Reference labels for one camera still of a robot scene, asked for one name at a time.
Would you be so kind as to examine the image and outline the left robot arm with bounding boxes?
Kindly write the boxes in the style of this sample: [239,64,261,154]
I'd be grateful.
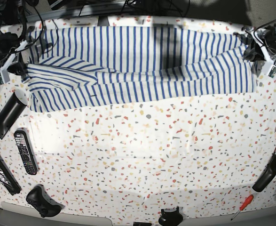
[243,19,276,77]

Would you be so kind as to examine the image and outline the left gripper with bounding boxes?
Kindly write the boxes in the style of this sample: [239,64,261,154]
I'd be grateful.
[243,27,276,71]

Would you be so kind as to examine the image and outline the long black bar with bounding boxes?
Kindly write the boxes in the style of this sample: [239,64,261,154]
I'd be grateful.
[0,156,21,195]

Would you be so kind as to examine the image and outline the blue white striped t-shirt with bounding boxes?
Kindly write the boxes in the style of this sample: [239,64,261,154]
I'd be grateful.
[25,26,256,113]

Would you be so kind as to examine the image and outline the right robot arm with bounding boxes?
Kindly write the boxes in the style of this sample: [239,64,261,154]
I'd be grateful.
[0,0,44,85]

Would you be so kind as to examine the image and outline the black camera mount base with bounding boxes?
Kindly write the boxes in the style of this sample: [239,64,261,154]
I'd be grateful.
[158,207,183,226]

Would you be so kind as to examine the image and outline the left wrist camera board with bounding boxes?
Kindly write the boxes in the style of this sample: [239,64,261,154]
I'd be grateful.
[268,65,276,78]

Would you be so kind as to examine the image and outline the black tv remote control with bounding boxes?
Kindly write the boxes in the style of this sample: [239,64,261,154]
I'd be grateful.
[14,130,38,175]

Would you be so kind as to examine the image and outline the black game controller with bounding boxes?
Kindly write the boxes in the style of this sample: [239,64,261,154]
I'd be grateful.
[26,186,62,218]

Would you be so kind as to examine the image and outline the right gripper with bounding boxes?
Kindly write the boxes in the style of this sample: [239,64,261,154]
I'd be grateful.
[0,40,32,81]

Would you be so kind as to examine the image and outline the black curved handle tool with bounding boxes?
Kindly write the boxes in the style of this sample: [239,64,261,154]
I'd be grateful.
[252,154,276,193]

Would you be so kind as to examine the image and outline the grey monitor stand foot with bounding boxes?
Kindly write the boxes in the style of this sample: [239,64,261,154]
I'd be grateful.
[97,16,110,26]

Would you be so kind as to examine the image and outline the black cylindrical speaker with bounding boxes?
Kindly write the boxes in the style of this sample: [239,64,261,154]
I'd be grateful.
[0,89,28,140]

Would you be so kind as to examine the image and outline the red handled screwdriver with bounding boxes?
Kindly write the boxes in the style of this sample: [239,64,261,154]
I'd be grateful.
[230,194,254,221]

